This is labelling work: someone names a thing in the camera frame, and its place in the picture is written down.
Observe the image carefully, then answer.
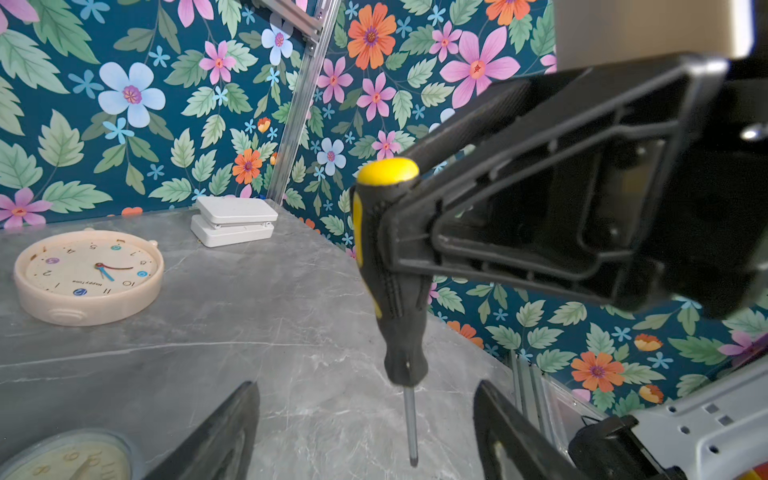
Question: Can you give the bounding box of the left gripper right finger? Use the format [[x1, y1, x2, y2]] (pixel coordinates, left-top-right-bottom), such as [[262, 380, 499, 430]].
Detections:
[[473, 380, 586, 480]]

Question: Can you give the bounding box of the peach round clock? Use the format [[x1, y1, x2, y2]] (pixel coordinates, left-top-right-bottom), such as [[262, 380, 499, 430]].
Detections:
[[13, 229, 165, 327]]

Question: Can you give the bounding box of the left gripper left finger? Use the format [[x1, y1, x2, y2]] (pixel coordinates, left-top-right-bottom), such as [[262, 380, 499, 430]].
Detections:
[[144, 381, 260, 480]]

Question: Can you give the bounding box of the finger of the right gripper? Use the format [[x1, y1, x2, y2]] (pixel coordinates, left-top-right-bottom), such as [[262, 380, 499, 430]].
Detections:
[[378, 53, 767, 318]]

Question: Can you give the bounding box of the black yellow screwdriver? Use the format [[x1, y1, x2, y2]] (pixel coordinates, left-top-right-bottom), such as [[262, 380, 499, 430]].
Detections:
[[350, 158, 431, 468]]

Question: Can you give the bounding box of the white rectangular box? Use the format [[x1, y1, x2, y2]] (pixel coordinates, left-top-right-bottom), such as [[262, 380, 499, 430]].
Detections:
[[190, 196, 278, 248]]

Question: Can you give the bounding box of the blue alarm clock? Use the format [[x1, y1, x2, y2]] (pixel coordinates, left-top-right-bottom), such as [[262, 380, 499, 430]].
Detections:
[[1, 428, 146, 480]]

